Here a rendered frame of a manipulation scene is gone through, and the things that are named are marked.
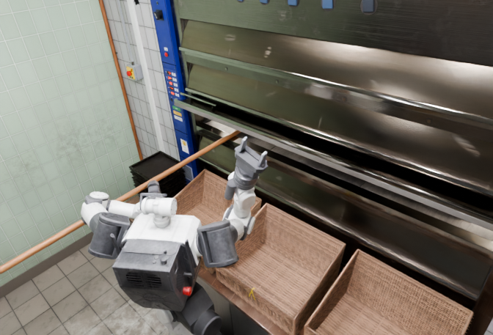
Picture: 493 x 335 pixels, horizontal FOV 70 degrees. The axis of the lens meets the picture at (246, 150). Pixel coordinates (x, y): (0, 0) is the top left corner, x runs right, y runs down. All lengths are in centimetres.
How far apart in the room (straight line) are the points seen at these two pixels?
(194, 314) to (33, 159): 190
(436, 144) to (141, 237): 116
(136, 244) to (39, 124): 179
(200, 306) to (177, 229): 37
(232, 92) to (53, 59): 138
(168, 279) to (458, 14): 126
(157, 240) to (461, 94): 117
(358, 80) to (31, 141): 229
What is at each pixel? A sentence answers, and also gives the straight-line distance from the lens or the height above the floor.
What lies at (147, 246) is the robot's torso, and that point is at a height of 140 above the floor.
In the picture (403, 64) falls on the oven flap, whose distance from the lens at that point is 147.
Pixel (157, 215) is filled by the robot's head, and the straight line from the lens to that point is 131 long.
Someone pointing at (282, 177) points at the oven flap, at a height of 106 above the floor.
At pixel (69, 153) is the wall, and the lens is 308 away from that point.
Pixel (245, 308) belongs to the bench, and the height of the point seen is 58.
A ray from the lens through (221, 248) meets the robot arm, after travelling 126.
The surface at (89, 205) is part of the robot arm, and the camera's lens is 162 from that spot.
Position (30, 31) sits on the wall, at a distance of 280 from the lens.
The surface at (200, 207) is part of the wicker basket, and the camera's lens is 264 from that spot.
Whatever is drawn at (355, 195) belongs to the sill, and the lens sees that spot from 181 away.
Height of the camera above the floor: 229
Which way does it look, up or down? 32 degrees down
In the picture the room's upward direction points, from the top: 4 degrees counter-clockwise
